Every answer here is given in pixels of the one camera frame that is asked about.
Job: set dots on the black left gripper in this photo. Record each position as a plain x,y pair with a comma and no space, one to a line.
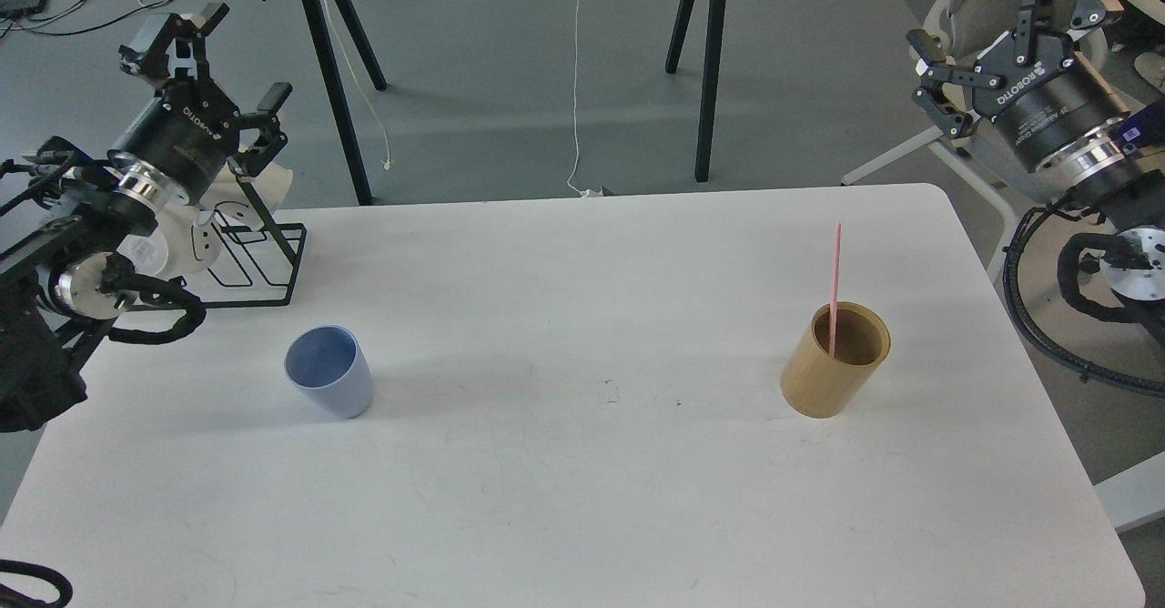
177,146

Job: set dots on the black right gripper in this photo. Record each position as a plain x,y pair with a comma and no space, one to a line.
1052,101

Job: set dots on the pink chopstick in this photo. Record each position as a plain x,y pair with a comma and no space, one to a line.
833,304

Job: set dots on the blue plastic cup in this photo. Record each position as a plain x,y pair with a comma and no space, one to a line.
327,364

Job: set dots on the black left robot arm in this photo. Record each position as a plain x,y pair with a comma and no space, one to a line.
66,285

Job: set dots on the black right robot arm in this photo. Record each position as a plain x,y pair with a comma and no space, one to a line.
1084,287

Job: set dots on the white cup on rack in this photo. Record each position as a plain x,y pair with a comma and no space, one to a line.
227,195

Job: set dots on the grey office chair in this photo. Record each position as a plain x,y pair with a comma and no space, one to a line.
1102,171

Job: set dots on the bamboo cylinder holder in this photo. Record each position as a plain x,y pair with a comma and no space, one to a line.
819,381

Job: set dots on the black wire dish rack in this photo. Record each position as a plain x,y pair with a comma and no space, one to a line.
254,269

